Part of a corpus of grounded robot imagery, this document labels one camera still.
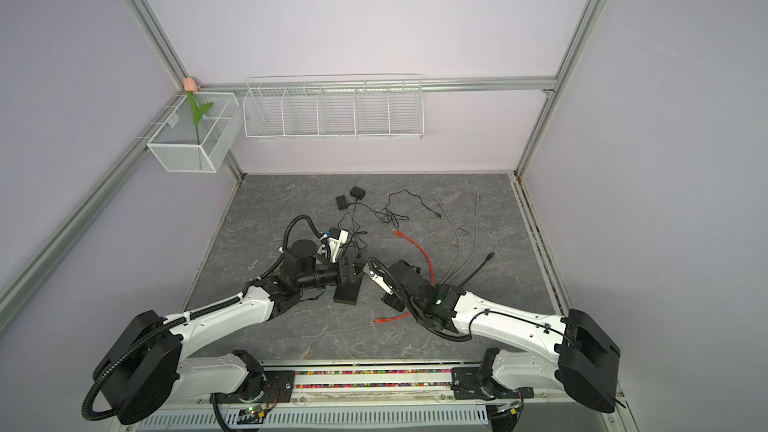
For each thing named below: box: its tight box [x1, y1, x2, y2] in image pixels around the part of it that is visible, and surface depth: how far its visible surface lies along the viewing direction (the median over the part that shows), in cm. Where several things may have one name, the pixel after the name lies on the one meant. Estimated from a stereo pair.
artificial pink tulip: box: [183, 77, 214, 145], surface depth 92 cm
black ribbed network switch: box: [333, 264, 363, 306], surface depth 88 cm
